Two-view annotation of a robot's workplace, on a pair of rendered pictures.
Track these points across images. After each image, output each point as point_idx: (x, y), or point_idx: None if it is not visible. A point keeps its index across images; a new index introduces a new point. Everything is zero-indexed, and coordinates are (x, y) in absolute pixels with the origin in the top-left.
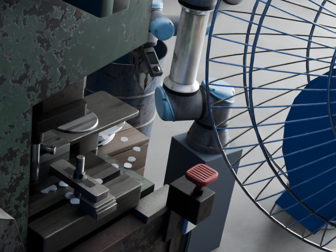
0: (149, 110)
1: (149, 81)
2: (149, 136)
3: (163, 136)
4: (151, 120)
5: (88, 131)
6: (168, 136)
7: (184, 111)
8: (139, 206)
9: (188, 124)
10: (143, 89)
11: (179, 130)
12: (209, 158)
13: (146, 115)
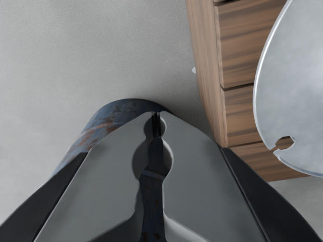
0: (81, 145)
1: (112, 149)
2: (90, 120)
3: (65, 127)
4: (82, 134)
5: None
6: (58, 125)
7: None
8: None
9: (21, 141)
10: (166, 111)
11: (37, 132)
12: None
13: (92, 138)
